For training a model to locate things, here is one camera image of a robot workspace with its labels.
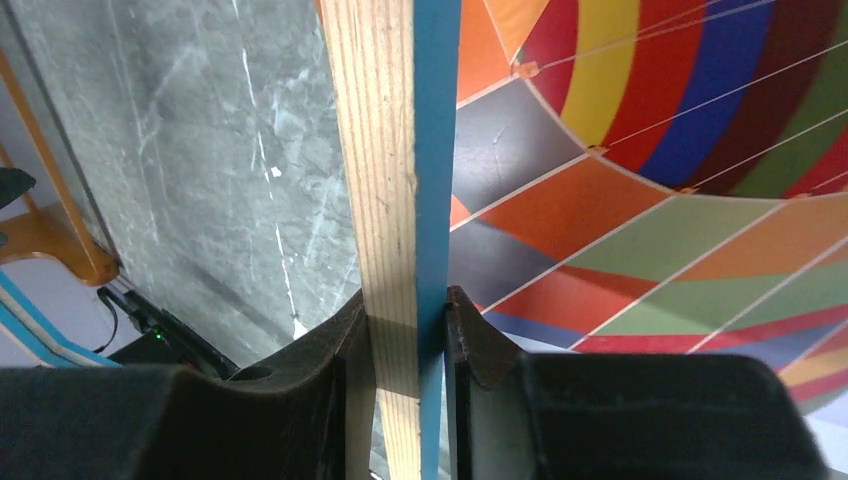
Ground orange wooden rack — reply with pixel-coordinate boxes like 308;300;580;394
1;54;119;287

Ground hot air balloon photo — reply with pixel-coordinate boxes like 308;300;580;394
448;1;847;413

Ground blue wooden picture frame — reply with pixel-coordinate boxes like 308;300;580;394
321;1;461;479

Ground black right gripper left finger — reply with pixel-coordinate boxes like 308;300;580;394
1;294;375;479

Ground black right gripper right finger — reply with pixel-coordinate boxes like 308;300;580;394
445;286;829;479

